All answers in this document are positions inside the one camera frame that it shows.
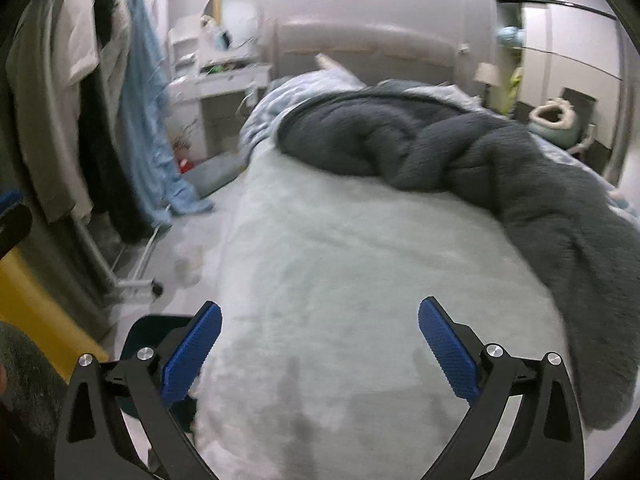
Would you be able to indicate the white dressing table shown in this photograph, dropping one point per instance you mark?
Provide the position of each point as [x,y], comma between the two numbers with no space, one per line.
[225,80]

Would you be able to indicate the grey knit sweater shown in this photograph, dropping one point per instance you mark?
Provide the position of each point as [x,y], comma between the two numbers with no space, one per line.
[40,135]

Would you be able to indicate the white clothes rack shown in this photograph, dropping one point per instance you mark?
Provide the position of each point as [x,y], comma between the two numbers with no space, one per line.
[135,285]

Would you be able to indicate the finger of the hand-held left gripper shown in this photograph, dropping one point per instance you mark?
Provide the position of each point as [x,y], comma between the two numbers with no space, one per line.
[15,230]

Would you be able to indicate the oval mirror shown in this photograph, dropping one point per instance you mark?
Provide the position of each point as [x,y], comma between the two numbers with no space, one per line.
[230,15]

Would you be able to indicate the white shirt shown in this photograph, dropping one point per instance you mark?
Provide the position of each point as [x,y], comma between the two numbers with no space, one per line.
[80,35]

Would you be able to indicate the dressing table clutter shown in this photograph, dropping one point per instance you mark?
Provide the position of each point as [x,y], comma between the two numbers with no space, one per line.
[222,66]

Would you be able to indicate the yellow-green garment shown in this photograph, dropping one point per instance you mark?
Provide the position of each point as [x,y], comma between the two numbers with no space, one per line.
[515,85]

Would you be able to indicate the green white cat bed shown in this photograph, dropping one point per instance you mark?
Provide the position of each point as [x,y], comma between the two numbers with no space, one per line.
[550,122]

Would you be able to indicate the blue patterned duvet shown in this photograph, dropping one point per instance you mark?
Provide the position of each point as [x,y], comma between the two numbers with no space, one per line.
[270,105]

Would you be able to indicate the white wardrobe with black frame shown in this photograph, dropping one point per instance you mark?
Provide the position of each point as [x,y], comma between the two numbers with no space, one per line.
[565,30]

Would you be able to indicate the yellow box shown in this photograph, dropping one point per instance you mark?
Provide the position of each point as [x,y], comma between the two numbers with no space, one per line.
[35,310]

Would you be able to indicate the small red object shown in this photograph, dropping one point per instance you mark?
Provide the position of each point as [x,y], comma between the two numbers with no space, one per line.
[186,165]

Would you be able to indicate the light blue folded bedding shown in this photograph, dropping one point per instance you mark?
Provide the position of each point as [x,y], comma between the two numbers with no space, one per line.
[510,35]

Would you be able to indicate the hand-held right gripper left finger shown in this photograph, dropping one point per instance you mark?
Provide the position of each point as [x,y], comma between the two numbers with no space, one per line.
[192,355]

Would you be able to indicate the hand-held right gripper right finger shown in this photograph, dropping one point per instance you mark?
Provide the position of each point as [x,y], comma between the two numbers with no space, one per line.
[447,355]

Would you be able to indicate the dark grey fleece blanket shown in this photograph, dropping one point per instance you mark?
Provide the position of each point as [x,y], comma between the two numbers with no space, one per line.
[450,160]

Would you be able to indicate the black fleece garment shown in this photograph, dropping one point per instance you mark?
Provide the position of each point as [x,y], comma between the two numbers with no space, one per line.
[105,170]

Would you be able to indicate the bed with grey sheet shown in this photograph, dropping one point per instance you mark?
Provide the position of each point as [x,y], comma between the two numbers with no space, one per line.
[350,285]

